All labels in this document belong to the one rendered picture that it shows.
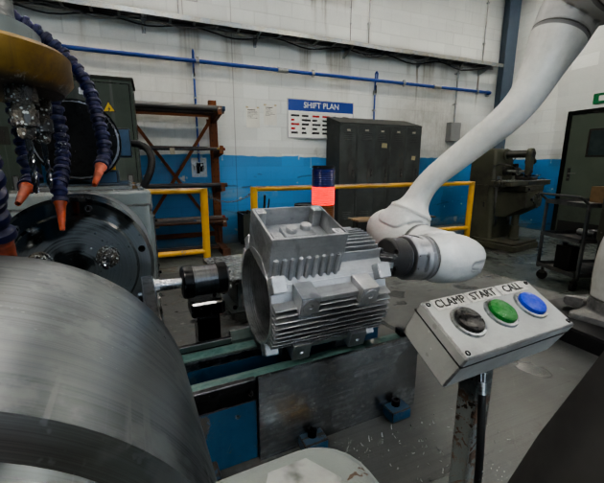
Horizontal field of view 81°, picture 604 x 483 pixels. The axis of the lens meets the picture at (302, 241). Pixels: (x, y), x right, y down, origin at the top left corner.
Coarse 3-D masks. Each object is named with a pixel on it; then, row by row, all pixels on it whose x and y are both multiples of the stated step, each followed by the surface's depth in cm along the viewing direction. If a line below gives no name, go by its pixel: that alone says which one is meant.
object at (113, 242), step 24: (72, 192) 73; (24, 216) 57; (48, 216) 58; (72, 216) 59; (96, 216) 61; (120, 216) 63; (24, 240) 57; (48, 240) 59; (72, 240) 60; (96, 240) 62; (120, 240) 63; (144, 240) 65; (72, 264) 61; (96, 264) 62; (120, 264) 64; (144, 264) 66
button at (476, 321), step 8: (456, 312) 35; (464, 312) 35; (472, 312) 35; (456, 320) 35; (464, 320) 34; (472, 320) 34; (480, 320) 35; (464, 328) 34; (472, 328) 34; (480, 328) 34
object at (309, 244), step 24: (264, 216) 54; (288, 216) 57; (312, 216) 58; (264, 240) 50; (288, 240) 48; (312, 240) 49; (336, 240) 51; (264, 264) 51; (288, 264) 50; (312, 264) 52; (336, 264) 53
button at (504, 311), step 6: (492, 300) 38; (498, 300) 38; (492, 306) 37; (498, 306) 37; (504, 306) 37; (510, 306) 37; (492, 312) 37; (498, 312) 36; (504, 312) 36; (510, 312) 37; (516, 312) 37; (504, 318) 36; (510, 318) 36; (516, 318) 36
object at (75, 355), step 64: (0, 256) 22; (0, 320) 14; (64, 320) 16; (128, 320) 21; (0, 384) 11; (64, 384) 12; (128, 384) 15; (0, 448) 10; (64, 448) 11; (128, 448) 12; (192, 448) 15
